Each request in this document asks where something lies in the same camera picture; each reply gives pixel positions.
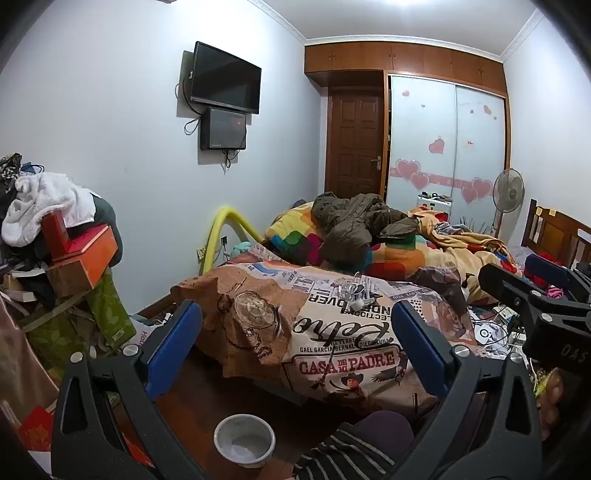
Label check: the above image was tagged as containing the white plastic cup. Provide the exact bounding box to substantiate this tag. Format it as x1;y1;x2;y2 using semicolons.
213;414;277;469

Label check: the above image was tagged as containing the pile of clothes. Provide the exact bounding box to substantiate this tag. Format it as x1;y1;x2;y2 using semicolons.
0;152;51;301

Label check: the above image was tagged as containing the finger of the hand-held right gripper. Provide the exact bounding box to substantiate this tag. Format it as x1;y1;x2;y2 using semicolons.
478;262;555;324
524;253;591;304

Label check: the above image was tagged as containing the yellow foam tube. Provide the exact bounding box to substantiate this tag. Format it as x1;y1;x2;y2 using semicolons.
198;205;266;277

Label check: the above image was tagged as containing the brown wooden door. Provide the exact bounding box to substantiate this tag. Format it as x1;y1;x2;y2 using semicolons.
324;89;385;201

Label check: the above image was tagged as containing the white earphone cable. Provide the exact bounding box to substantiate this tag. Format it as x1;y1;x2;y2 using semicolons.
331;273;371;301

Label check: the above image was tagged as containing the tangle of cables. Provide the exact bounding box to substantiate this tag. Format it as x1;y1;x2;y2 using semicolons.
468;300;532;361

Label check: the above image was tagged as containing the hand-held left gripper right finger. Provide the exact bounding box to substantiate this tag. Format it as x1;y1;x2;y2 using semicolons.
390;299;543;480

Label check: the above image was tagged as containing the standing fan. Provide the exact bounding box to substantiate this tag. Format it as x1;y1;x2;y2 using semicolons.
492;168;526;238

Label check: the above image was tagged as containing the white towel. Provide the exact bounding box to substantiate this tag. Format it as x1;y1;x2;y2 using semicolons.
1;172;98;245

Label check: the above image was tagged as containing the colourful checkered blanket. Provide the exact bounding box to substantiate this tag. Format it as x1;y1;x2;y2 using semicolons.
264;200;462;287

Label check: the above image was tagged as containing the green leaf pattern box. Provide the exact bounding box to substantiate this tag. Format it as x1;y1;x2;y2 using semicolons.
28;268;137;365

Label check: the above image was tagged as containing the red box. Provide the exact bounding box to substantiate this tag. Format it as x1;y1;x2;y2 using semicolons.
41;210;70;261

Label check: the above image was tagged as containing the dark grey bag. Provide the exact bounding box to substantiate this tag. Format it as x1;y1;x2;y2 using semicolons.
90;191;123;264

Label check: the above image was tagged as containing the wooden overhead cabinet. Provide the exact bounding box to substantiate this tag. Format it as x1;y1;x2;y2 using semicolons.
304;42;509;86

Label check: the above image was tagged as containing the wooden headboard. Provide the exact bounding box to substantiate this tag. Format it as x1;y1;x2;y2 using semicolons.
521;198;591;273

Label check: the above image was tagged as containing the small black wall monitor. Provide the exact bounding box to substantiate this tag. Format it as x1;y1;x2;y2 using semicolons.
199;107;247;151

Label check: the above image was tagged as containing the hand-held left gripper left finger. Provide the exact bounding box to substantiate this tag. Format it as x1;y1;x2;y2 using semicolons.
51;299;208;480

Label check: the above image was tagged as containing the person's right hand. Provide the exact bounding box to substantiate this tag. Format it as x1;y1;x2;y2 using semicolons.
538;369;565;440

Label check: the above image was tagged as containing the newspaper print duvet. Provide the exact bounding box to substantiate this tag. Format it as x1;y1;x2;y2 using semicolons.
171;242;476;416

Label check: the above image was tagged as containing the orange box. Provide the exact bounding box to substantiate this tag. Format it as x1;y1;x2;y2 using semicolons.
46;224;119;296

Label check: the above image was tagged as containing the olive green jacket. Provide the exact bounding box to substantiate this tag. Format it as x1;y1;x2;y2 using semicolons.
311;191;421;273

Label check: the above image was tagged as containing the small white cabinet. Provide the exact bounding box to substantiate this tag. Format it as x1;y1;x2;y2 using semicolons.
417;193;455;215

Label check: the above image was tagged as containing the striped dark cloth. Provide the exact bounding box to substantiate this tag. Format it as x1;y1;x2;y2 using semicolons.
293;410;416;480

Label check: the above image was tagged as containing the black wall television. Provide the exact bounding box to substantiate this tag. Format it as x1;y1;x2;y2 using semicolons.
190;41;262;115

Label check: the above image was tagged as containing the tan yellow blanket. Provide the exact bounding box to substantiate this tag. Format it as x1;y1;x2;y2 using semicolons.
409;205;525;305

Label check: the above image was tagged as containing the sliding wardrobe with heart stickers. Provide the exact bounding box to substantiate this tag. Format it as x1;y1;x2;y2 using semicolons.
385;71;511;241

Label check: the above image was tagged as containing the red patterned bag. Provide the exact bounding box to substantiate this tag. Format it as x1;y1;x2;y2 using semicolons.
18;406;56;453

